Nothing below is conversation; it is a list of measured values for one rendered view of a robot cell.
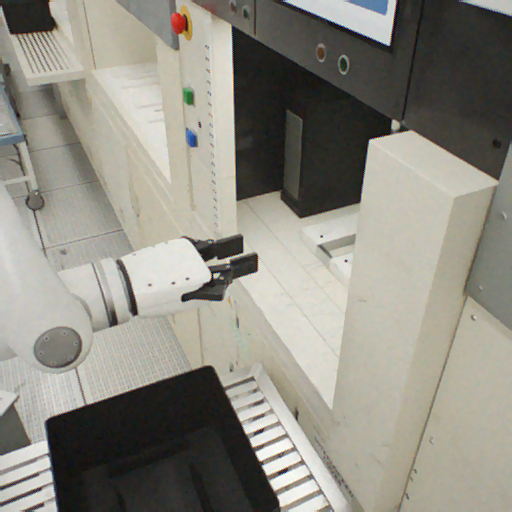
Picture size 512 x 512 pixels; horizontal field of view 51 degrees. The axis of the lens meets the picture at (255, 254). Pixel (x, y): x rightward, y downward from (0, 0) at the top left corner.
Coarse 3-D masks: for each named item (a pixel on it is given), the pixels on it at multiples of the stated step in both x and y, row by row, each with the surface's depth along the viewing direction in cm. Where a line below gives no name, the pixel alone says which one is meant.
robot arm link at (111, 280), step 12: (96, 264) 64; (108, 264) 64; (108, 276) 63; (120, 276) 64; (108, 288) 62; (120, 288) 62; (108, 300) 62; (120, 300) 62; (108, 312) 62; (120, 312) 63; (120, 324) 65
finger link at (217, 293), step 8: (200, 288) 66; (208, 288) 66; (216, 288) 66; (224, 288) 66; (184, 296) 66; (192, 296) 66; (200, 296) 65; (208, 296) 65; (216, 296) 65; (224, 296) 66
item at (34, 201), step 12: (0, 84) 335; (0, 96) 318; (0, 108) 304; (0, 120) 290; (12, 120) 285; (12, 132) 340; (0, 144) 273; (24, 144) 280; (24, 156) 283; (12, 180) 288; (24, 180) 291; (36, 192) 297; (36, 204) 300
